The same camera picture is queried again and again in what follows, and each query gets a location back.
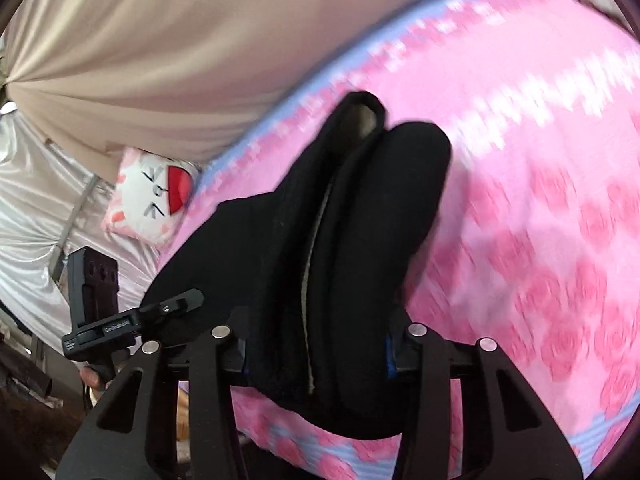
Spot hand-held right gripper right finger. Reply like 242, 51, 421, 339
386, 319, 584, 480

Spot white satin curtain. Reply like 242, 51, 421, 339
0, 105, 168, 358

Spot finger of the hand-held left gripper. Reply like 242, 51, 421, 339
139, 288, 206, 319

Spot black pants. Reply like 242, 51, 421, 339
142, 91, 453, 441

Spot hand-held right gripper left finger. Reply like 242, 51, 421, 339
55, 306, 250, 480

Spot white cat face pillow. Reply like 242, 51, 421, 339
102, 146, 202, 249

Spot pink floral blanket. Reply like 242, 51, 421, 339
155, 0, 640, 480

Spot beige curtain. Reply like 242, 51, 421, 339
0, 0, 640, 186

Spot person's left hand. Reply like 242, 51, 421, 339
78, 366, 108, 392

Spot grey metal rod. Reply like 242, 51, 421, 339
59, 174, 99, 262

